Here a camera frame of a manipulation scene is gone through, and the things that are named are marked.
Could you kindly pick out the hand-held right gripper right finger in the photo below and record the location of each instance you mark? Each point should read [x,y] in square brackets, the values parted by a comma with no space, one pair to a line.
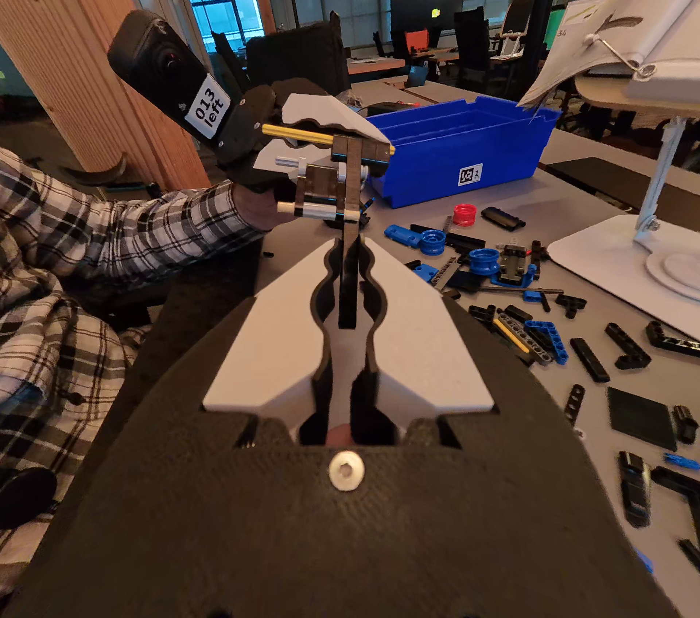
[432,355]

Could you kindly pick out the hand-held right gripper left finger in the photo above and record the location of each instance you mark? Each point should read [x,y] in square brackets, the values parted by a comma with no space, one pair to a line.
[262,355]

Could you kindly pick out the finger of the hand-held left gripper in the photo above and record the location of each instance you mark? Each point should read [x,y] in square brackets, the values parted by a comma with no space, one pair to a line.
[328,109]
[273,153]

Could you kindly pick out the yellow axle with black connector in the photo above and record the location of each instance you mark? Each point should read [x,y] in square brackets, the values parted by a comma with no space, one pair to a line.
[295,133]

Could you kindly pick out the black beam frame assembly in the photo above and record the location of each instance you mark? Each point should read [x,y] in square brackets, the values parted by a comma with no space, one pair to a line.
[350,273]

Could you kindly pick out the person's left forearm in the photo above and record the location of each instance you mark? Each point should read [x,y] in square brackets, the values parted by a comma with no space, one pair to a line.
[136,235]

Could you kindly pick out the grey desk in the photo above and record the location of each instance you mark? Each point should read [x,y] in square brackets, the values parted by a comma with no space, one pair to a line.
[435,216]

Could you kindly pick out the person's left hand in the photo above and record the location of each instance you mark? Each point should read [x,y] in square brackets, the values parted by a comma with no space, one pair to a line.
[262,208]

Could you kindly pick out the person's right hand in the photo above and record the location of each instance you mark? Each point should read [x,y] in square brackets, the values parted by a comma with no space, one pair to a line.
[340,436]

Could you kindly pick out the black power adapter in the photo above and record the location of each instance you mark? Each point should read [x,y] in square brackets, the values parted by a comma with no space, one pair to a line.
[383,108]

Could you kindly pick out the large black chair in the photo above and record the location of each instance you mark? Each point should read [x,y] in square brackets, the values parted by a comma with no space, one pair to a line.
[301,55]

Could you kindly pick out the short yellow axle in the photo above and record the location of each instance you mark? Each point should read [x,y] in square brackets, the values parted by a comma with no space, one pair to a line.
[511,336]

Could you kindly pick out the blue rectangular panel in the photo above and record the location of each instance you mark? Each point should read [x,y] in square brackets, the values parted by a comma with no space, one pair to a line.
[425,272]

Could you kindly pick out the black dotted mat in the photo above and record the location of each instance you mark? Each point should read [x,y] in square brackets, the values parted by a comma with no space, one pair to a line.
[208,290]

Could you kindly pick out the long grey beam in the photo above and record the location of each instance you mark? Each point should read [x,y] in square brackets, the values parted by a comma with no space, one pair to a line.
[528,339]

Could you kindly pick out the blue wheel hub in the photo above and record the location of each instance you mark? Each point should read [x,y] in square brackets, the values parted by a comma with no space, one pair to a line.
[484,261]
[432,242]

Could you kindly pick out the long thin black axle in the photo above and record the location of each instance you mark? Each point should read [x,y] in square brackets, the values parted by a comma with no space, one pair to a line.
[519,290]

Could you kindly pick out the orange chair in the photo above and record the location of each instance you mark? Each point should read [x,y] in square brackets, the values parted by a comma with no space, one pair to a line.
[416,39]

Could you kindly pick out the blue storage bin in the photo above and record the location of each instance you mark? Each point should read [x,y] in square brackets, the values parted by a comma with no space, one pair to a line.
[437,159]

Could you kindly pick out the blue curved panel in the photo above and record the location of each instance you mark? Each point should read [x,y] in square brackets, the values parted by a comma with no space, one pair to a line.
[402,234]

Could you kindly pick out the blue angled beam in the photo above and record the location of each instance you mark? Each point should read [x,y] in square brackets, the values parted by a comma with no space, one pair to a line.
[558,344]

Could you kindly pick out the red wheel hub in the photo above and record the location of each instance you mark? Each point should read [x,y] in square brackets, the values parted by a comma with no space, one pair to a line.
[464,215]

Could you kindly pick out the black monitor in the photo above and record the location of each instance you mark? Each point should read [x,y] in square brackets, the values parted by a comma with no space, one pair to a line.
[426,0]

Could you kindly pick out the black grooved block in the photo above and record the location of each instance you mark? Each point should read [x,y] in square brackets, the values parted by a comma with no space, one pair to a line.
[503,218]

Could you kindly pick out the black office chair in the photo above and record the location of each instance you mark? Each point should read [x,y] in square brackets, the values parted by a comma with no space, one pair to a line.
[473,49]

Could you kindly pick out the pile of black and blue bricks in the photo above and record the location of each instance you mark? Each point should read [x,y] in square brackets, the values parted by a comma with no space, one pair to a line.
[590,358]

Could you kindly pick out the wooden pillar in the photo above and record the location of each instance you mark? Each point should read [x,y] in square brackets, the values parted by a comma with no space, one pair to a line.
[65,27]

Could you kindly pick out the person in plaid shirt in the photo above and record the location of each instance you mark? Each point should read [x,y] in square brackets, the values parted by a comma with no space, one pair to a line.
[54,355]

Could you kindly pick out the black square panel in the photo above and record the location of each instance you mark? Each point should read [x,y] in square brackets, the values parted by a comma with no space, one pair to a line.
[640,418]

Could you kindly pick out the green panel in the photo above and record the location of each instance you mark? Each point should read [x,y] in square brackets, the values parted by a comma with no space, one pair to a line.
[556,22]

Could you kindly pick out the black pole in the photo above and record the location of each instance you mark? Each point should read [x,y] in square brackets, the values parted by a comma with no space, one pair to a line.
[547,0]

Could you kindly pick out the small blue pin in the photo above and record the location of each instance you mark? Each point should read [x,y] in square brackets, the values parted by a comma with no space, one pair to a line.
[681,460]

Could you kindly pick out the blue textured flat panel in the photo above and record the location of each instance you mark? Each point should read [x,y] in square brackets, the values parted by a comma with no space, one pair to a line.
[644,560]

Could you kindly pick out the black chassis on blue frame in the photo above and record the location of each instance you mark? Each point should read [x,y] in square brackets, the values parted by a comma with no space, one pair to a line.
[514,265]

